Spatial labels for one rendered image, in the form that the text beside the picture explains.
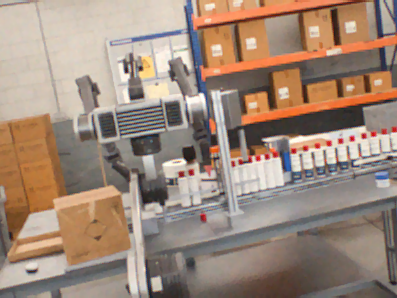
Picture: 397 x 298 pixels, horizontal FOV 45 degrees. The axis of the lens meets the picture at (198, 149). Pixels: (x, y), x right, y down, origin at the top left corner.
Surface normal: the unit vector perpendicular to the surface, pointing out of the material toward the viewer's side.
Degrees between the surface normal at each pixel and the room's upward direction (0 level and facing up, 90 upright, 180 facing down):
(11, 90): 90
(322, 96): 91
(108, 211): 90
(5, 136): 90
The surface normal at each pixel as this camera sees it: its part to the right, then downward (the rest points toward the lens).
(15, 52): 0.08, 0.15
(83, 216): 0.33, 0.10
